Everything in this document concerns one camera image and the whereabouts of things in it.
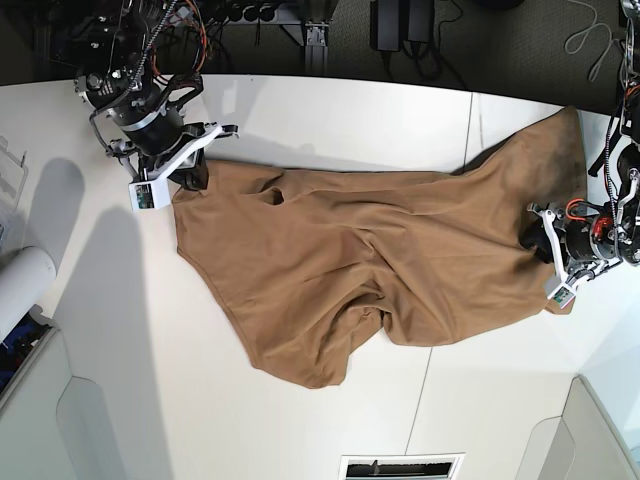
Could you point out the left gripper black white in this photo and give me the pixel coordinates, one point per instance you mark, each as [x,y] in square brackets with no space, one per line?
[575,240]

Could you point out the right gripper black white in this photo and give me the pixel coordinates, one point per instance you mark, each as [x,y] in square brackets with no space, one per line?
[145,151]

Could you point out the brown t-shirt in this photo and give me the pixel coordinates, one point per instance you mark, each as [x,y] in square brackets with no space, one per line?
[308,265]

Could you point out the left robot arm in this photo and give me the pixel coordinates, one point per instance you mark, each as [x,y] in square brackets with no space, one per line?
[619,159]

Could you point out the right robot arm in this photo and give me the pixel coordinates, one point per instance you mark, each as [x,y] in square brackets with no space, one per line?
[137,112]

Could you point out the clear plastic bin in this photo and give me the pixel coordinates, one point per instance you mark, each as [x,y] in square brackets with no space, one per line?
[14,174]

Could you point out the aluminium table leg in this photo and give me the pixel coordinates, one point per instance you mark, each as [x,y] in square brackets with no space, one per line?
[312,38]

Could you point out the white paper roll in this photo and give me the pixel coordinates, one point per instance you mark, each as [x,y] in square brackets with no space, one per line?
[23,282]

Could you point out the grey right chair back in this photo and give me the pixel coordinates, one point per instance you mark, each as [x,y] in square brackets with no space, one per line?
[581,443]

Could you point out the grey chair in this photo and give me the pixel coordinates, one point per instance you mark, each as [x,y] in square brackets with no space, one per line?
[55,425]
[581,443]

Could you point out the black power adapter left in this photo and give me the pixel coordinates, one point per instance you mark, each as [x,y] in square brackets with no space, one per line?
[385,25]

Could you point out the black power adapter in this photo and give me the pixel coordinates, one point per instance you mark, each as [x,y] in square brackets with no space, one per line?
[385,25]
[420,20]

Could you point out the black power adapter right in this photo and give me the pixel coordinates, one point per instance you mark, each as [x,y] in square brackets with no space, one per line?
[420,20]

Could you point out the grey left chair back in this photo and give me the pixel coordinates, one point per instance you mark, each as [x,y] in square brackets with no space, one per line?
[55,425]

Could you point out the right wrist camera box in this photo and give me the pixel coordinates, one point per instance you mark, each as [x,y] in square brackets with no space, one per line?
[149,195]

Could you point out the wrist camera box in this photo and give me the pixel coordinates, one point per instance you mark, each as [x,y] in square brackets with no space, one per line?
[559,291]
[149,195]

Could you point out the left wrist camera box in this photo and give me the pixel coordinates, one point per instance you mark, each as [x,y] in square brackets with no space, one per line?
[559,291]

